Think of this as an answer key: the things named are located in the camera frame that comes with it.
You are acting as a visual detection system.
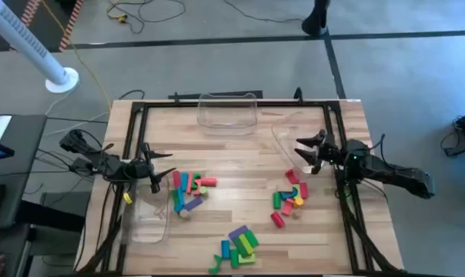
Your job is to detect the white tower fan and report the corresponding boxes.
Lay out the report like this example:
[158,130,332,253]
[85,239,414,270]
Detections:
[0,0,80,95]

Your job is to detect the black mounting bar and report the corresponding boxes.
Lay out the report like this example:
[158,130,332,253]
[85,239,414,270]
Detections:
[167,90,264,102]

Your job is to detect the yellow floor cable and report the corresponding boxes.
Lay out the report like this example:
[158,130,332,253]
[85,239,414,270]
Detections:
[42,0,112,111]

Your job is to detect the black floor cable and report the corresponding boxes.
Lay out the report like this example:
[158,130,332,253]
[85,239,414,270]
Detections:
[107,0,187,35]
[222,0,306,24]

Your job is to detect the clear plastic bin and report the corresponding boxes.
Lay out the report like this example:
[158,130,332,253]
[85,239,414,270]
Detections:
[196,92,258,136]
[270,111,333,176]
[119,175,172,247]

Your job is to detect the dark grey side desk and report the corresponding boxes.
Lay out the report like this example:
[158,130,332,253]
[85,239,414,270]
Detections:
[0,114,49,230]

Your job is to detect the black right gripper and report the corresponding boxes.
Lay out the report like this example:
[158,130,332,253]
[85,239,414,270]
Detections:
[293,129,349,175]

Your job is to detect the black table cable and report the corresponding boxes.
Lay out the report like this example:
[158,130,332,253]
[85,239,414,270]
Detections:
[119,89,146,102]

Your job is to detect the black orange-striped floor mat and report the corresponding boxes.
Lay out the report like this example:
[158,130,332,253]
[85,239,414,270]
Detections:
[0,0,83,53]

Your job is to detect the black stand base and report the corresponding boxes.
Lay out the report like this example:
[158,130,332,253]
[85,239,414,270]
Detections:
[301,0,332,38]

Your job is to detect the yellow plug cable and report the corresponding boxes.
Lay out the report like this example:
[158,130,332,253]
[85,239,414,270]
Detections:
[105,0,129,25]

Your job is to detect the blue cylinder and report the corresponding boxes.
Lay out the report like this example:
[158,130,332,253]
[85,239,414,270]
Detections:
[173,187,186,214]

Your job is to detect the purple block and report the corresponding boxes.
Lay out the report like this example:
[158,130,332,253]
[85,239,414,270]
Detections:
[228,225,249,242]
[183,196,204,212]

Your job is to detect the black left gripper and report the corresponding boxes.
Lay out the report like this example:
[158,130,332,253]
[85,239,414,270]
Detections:
[124,142,177,194]

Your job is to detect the lime green plank block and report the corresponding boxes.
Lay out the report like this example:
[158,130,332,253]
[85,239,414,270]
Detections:
[238,233,256,255]

